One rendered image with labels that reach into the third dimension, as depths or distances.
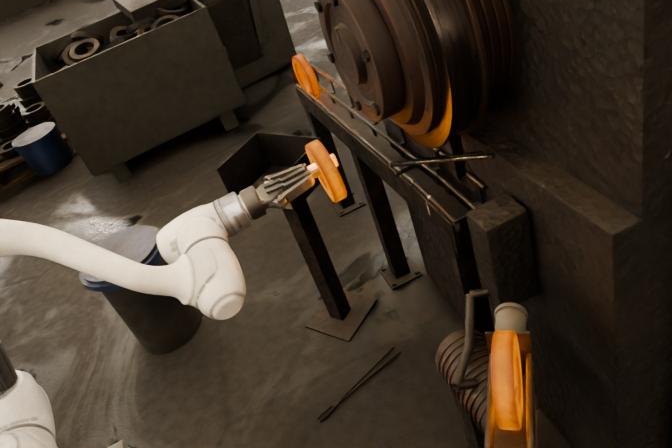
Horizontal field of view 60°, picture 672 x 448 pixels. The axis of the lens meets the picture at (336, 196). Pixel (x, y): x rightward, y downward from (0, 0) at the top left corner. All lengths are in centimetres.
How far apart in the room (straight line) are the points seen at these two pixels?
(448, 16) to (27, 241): 87
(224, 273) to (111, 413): 125
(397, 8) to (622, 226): 50
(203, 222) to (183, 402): 103
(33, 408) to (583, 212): 129
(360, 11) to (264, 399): 140
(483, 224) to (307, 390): 106
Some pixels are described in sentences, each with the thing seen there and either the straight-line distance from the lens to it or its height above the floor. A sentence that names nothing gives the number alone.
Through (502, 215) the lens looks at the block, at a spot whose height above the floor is 80.
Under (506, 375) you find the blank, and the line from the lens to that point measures 95.
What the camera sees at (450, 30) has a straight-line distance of 98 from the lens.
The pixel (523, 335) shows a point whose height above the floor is 72.
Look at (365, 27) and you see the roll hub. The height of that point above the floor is 120.
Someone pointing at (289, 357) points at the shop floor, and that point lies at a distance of 212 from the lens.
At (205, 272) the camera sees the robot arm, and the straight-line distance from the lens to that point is 119.
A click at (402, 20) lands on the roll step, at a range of 101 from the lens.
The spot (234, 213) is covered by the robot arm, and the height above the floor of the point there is 85.
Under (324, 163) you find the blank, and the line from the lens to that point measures 129.
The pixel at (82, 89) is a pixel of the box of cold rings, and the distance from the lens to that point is 352.
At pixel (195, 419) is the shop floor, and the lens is 214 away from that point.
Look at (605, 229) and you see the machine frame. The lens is 100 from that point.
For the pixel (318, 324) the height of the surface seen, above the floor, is 1.
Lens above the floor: 154
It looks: 34 degrees down
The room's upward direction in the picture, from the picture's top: 20 degrees counter-clockwise
